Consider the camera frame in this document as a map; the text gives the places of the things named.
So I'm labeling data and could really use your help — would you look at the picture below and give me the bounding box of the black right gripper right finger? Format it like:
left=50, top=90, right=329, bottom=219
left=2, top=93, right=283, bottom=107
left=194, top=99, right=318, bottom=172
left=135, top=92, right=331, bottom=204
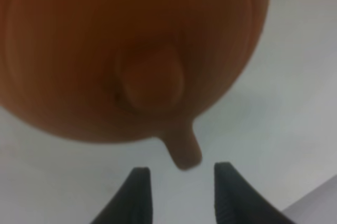
left=214, top=162, right=294, bottom=224

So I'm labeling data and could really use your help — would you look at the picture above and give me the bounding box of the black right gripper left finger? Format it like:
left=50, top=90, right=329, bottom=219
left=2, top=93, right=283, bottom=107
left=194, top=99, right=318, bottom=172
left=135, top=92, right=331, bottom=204
left=91, top=167, right=153, bottom=224

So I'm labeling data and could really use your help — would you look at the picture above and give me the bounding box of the brown clay teapot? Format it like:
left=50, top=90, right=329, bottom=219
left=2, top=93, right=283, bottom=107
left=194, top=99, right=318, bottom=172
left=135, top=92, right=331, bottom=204
left=1, top=0, right=269, bottom=170

